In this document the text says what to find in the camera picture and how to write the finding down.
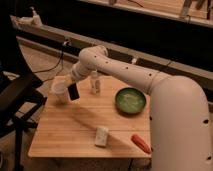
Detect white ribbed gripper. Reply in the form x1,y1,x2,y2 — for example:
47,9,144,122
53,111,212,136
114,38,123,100
64,63,84,86

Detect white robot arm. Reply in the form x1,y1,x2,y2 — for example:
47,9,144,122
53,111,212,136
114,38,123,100
65,46,213,171

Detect white ceramic cup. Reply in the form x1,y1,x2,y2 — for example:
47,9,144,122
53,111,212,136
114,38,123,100
51,80,69,103

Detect small white bottle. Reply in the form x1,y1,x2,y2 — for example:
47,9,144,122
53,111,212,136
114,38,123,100
90,71,100,94

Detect long wooden beam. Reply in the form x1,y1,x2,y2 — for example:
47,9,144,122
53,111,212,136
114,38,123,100
11,16,213,91

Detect black chair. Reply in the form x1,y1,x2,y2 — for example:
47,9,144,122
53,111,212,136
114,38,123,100
0,61,47,171

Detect wooden table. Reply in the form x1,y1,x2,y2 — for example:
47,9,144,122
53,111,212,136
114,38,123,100
28,76,150,158

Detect green bowl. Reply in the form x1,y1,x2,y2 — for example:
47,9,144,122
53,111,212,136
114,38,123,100
115,87,146,115

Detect white sponge block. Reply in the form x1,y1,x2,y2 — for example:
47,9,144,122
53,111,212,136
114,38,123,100
95,126,109,147

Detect white object on beam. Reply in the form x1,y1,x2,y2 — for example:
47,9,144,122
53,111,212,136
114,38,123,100
19,6,43,27

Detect orange carrot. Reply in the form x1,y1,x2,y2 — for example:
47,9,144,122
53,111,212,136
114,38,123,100
131,134,151,154

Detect black hanging cable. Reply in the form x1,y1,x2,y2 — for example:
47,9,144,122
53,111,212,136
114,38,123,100
33,39,72,83

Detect white cable plug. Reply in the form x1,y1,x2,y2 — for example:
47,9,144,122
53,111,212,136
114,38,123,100
131,58,138,65

